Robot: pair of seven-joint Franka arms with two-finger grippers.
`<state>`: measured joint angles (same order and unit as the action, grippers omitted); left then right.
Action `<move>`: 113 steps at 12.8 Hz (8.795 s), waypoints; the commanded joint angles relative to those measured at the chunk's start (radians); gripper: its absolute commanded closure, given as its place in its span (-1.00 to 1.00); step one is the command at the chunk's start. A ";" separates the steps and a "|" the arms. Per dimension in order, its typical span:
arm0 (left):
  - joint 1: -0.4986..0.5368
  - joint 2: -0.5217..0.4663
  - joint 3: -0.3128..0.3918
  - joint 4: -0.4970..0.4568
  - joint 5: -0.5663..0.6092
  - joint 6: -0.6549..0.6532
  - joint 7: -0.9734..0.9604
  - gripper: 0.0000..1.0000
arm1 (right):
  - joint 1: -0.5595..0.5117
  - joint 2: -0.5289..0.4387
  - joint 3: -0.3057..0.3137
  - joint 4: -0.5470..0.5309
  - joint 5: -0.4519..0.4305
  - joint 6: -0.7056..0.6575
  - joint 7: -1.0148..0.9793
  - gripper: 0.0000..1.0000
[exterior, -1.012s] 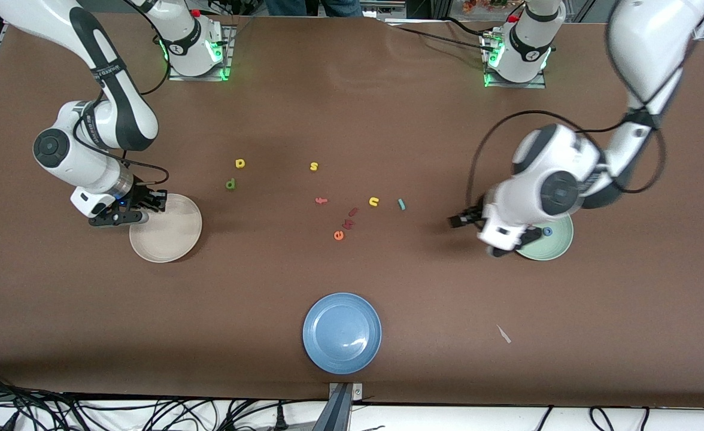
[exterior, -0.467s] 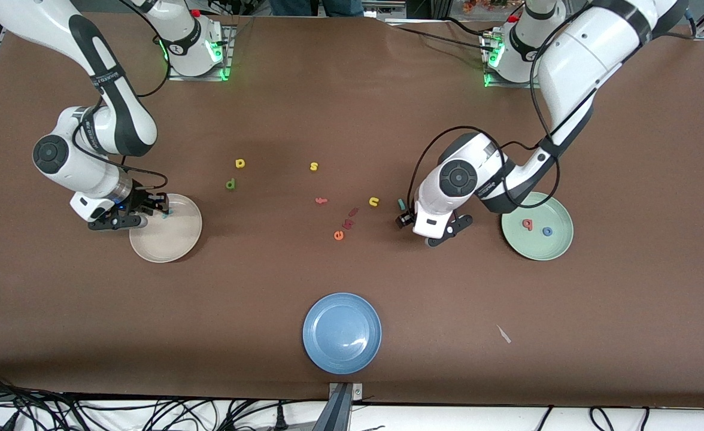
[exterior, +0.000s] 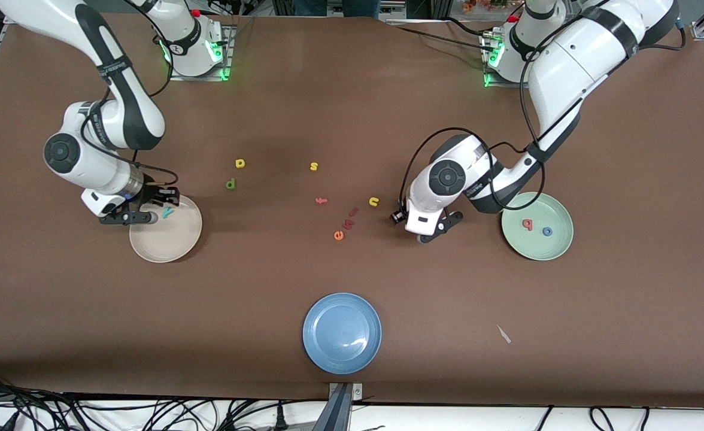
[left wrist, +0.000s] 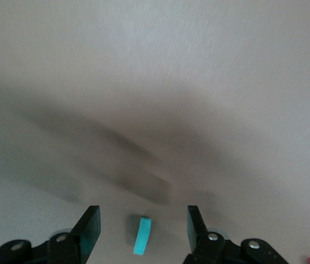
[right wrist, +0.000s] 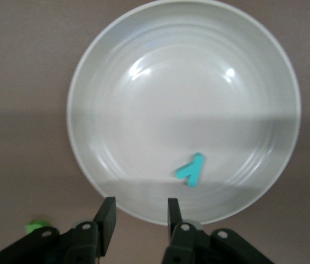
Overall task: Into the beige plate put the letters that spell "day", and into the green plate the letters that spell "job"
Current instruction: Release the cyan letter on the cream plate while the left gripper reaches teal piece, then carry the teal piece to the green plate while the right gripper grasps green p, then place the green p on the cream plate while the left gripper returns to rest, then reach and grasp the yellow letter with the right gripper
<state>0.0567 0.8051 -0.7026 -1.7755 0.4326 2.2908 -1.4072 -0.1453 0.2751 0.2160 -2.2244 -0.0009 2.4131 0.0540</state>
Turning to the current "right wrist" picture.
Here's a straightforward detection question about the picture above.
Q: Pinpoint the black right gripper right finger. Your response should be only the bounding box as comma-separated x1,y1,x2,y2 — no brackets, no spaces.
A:
163,197,275,264

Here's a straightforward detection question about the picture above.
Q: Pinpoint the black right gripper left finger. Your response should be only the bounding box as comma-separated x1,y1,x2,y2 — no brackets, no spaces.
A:
0,196,117,264

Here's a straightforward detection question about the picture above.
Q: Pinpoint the green foam letter p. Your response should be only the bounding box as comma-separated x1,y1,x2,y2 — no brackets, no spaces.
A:
24,219,53,235

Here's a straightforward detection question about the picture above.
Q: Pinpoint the teal foam letter y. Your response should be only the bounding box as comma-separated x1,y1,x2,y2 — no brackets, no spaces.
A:
176,152,205,188

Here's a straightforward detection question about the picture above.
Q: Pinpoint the beige round plate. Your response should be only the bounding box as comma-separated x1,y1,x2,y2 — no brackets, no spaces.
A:
66,0,301,227

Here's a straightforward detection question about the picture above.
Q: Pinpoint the brown paper table cover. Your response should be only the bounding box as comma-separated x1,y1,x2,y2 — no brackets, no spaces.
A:
0,0,310,264

